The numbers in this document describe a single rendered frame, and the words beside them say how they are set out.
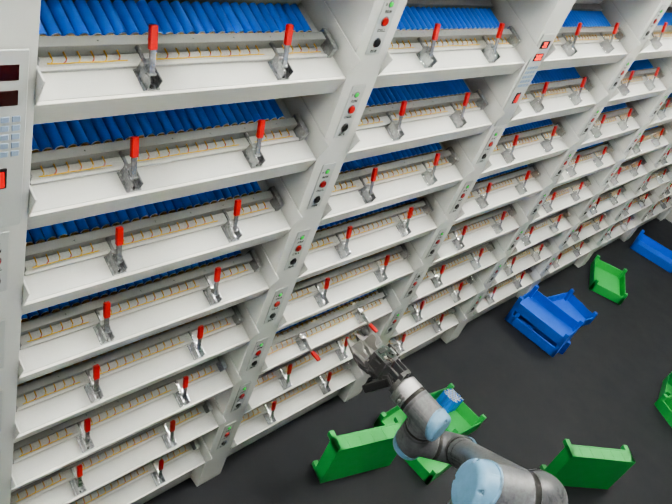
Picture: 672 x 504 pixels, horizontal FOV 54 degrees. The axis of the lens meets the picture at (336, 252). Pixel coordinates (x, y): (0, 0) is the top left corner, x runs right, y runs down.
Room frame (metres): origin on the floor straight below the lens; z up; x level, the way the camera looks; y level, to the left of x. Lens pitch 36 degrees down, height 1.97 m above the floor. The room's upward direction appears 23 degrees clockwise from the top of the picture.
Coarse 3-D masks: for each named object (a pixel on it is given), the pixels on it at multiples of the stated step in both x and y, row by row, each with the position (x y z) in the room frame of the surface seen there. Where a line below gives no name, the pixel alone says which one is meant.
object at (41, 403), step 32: (224, 320) 1.23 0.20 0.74; (128, 352) 0.99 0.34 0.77; (160, 352) 1.05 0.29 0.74; (192, 352) 1.10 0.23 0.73; (224, 352) 1.18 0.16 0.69; (32, 384) 0.82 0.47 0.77; (64, 384) 0.86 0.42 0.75; (96, 384) 0.88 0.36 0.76; (128, 384) 0.95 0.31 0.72; (32, 416) 0.78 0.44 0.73; (64, 416) 0.81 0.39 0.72
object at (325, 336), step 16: (384, 288) 1.85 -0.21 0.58; (352, 304) 1.73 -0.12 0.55; (384, 304) 1.82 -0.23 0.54; (400, 304) 1.81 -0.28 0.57; (336, 320) 1.63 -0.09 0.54; (352, 320) 1.68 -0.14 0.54; (368, 320) 1.72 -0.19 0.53; (320, 336) 1.54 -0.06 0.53; (336, 336) 1.58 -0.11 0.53; (288, 352) 1.43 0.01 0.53; (304, 352) 1.46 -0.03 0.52; (272, 368) 1.37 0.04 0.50
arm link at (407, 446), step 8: (400, 432) 1.32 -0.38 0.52; (408, 432) 1.30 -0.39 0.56; (400, 440) 1.30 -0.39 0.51; (408, 440) 1.29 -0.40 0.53; (416, 440) 1.29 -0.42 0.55; (424, 440) 1.29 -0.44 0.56; (400, 448) 1.30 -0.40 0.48; (408, 448) 1.29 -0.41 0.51; (416, 448) 1.29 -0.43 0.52; (424, 448) 1.30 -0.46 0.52; (432, 448) 1.31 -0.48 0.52; (400, 456) 1.30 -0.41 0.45; (408, 456) 1.29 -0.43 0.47; (416, 456) 1.31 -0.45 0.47; (424, 456) 1.30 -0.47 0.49; (432, 456) 1.30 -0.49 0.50
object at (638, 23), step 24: (624, 0) 2.47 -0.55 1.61; (648, 0) 2.43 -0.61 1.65; (648, 24) 2.42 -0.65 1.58; (600, 72) 2.44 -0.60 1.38; (624, 72) 2.47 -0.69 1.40; (576, 120) 2.43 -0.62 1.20; (576, 144) 2.45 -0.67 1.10; (552, 168) 2.42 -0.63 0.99; (528, 216) 2.43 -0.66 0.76; (504, 240) 2.42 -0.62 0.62; (456, 336) 2.47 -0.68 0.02
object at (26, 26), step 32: (0, 0) 0.68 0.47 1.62; (32, 0) 0.72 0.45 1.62; (0, 32) 0.69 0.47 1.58; (32, 32) 0.72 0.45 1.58; (32, 64) 0.72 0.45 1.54; (32, 96) 0.72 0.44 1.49; (32, 128) 0.72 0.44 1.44; (0, 320) 0.70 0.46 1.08; (0, 384) 0.70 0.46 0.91; (0, 448) 0.70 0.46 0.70; (0, 480) 0.70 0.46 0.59
